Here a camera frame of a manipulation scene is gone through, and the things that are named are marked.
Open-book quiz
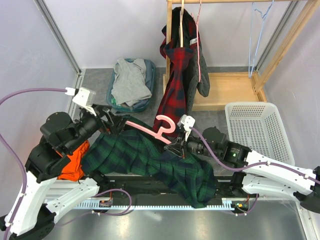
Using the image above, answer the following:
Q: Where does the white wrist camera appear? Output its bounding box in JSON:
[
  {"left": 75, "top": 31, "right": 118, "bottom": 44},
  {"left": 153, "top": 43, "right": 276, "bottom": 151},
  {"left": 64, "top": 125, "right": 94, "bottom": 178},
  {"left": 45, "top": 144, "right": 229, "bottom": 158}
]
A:
[
  {"left": 177, "top": 114, "right": 196, "bottom": 141},
  {"left": 65, "top": 87, "right": 97, "bottom": 117}
]

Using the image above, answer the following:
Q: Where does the light blue cable duct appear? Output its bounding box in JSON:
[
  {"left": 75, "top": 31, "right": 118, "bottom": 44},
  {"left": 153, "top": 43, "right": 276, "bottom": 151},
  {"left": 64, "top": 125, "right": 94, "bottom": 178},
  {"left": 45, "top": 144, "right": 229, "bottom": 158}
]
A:
[{"left": 74, "top": 199, "right": 235, "bottom": 211}]

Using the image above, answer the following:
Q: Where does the aluminium corner profile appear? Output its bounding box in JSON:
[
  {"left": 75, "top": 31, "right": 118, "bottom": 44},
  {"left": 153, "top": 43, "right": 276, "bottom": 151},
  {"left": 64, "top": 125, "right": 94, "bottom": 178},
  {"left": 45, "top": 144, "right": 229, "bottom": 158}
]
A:
[{"left": 34, "top": 0, "right": 82, "bottom": 76}]

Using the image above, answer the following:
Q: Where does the green plaid garment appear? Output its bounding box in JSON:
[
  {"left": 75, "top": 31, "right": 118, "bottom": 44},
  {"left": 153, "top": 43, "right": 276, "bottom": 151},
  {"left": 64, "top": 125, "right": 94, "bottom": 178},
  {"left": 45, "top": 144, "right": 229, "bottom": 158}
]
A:
[{"left": 81, "top": 129, "right": 217, "bottom": 208}]

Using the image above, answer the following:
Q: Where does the thick pink plastic hanger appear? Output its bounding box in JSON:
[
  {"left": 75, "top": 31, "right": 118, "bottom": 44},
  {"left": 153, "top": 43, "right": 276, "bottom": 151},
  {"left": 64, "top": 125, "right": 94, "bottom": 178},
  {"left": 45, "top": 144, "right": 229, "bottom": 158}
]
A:
[{"left": 124, "top": 114, "right": 176, "bottom": 145}]

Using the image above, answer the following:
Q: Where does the black dotted garment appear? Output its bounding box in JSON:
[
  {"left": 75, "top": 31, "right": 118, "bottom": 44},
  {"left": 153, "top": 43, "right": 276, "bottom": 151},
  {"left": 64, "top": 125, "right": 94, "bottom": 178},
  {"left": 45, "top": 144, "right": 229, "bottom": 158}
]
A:
[{"left": 183, "top": 46, "right": 211, "bottom": 115}]

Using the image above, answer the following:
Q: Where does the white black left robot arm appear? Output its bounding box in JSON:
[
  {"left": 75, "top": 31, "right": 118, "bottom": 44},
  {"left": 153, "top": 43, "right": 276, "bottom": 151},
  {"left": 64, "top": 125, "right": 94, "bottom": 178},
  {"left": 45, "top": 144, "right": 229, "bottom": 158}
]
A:
[{"left": 0, "top": 105, "right": 126, "bottom": 240}]

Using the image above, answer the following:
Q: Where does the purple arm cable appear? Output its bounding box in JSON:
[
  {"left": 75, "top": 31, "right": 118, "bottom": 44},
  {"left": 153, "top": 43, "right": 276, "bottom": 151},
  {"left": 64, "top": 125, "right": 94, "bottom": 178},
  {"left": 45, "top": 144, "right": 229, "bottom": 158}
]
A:
[
  {"left": 0, "top": 87, "right": 68, "bottom": 240},
  {"left": 189, "top": 126, "right": 320, "bottom": 183}
]

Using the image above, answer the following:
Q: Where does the blue wire hanger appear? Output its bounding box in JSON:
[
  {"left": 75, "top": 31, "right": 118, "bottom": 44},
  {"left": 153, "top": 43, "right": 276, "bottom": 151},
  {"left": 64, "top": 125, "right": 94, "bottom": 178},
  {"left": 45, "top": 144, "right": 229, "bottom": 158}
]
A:
[{"left": 247, "top": 0, "right": 275, "bottom": 78}]

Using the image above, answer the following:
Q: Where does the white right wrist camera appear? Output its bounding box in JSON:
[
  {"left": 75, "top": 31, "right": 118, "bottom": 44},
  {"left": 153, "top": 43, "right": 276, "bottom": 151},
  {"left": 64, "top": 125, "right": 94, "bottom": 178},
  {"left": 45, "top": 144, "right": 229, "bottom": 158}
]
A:
[{"left": 177, "top": 114, "right": 196, "bottom": 141}]

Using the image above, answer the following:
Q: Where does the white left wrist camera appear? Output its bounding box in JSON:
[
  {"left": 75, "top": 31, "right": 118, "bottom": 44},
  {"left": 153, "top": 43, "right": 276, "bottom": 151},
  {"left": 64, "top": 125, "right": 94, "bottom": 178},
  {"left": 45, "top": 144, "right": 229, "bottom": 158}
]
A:
[{"left": 65, "top": 87, "right": 97, "bottom": 117}]

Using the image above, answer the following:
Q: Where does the green tie-dye garment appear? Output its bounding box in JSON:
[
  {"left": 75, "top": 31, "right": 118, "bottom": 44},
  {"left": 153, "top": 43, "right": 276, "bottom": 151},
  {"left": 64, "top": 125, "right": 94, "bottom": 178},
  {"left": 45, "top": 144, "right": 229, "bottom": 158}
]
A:
[{"left": 110, "top": 97, "right": 120, "bottom": 106}]

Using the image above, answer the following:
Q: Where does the orange garment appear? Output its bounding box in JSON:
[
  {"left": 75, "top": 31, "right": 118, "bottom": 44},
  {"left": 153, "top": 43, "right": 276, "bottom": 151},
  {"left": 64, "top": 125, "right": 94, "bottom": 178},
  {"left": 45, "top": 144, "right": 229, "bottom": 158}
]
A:
[{"left": 57, "top": 140, "right": 90, "bottom": 182}]

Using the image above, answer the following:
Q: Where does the beige wooden hanger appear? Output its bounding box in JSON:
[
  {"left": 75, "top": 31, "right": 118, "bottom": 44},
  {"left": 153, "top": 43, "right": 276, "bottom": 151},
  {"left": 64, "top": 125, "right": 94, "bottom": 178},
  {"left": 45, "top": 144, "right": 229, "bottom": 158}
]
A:
[{"left": 179, "top": 0, "right": 185, "bottom": 48}]

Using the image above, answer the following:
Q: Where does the wooden clothes rack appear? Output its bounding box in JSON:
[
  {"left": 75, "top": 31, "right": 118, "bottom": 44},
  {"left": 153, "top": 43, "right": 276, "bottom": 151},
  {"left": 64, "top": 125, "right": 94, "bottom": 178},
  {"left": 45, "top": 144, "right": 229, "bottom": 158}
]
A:
[{"left": 162, "top": 0, "right": 320, "bottom": 112}]

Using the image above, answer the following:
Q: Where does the grey t-shirt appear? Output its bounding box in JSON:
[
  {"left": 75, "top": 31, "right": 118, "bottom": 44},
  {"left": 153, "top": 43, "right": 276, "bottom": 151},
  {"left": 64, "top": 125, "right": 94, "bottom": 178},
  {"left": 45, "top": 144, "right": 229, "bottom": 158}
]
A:
[{"left": 111, "top": 57, "right": 152, "bottom": 107}]

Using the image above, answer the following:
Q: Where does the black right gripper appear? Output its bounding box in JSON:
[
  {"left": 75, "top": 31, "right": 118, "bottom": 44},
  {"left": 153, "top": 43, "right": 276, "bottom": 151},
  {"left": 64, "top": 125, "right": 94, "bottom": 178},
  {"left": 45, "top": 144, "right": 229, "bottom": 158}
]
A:
[{"left": 164, "top": 128, "right": 220, "bottom": 159}]

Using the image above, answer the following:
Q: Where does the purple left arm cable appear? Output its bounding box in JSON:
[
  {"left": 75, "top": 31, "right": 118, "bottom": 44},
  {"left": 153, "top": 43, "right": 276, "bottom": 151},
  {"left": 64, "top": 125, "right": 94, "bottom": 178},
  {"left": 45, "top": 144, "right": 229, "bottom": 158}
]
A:
[{"left": 0, "top": 87, "right": 68, "bottom": 240}]

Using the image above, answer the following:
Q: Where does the white plastic laundry basket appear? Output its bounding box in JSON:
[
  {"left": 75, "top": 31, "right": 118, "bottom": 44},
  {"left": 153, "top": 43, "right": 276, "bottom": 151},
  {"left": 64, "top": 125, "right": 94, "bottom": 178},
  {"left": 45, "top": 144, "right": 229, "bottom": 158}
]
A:
[{"left": 224, "top": 101, "right": 295, "bottom": 166}]

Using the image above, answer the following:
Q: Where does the teal plastic basin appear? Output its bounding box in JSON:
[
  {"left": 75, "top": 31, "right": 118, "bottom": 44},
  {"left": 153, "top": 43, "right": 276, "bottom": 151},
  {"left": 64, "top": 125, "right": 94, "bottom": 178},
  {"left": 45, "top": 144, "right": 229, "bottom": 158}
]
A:
[{"left": 106, "top": 58, "right": 156, "bottom": 113}]

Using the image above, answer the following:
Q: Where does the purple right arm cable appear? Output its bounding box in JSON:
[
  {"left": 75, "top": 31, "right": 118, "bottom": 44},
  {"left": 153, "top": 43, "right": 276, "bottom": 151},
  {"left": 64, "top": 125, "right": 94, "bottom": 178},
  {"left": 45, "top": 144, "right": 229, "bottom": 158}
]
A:
[{"left": 189, "top": 126, "right": 320, "bottom": 183}]

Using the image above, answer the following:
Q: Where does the red navy plaid skirt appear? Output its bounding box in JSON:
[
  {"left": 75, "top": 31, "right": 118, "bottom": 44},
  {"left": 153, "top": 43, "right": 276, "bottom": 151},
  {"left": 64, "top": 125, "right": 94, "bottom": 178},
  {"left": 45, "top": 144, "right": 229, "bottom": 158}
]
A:
[{"left": 156, "top": 7, "right": 197, "bottom": 124}]

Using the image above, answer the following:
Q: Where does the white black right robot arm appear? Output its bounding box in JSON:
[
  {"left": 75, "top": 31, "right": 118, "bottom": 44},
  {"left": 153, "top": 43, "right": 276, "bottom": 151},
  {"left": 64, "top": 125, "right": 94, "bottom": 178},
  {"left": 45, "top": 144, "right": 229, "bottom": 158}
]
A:
[{"left": 164, "top": 127, "right": 320, "bottom": 214}]

